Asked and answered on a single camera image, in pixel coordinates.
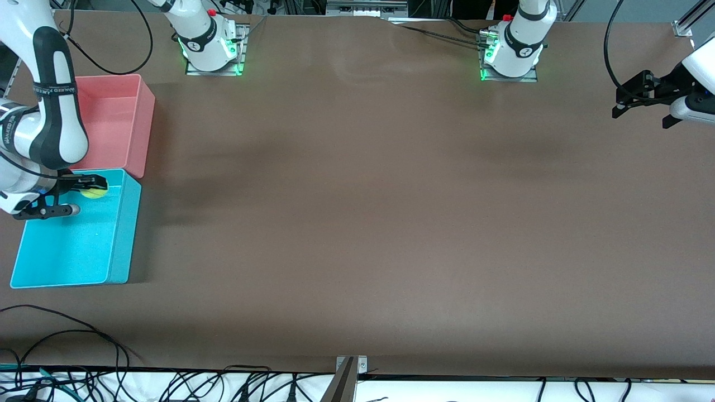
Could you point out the yellow tennis ball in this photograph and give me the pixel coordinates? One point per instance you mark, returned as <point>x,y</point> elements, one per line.
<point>94,193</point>

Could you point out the aluminium frame profile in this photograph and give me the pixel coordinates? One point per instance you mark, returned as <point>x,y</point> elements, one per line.
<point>686,25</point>

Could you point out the blue plastic bin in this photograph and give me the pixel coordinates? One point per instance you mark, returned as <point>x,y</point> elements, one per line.
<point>72,245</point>

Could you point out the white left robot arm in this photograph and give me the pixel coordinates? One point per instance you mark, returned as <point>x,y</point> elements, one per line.
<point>522,39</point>

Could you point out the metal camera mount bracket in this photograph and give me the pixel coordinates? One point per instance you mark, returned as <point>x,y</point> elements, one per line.
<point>343,385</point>

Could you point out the pink plastic bin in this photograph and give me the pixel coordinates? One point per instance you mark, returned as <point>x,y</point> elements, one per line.
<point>117,128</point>

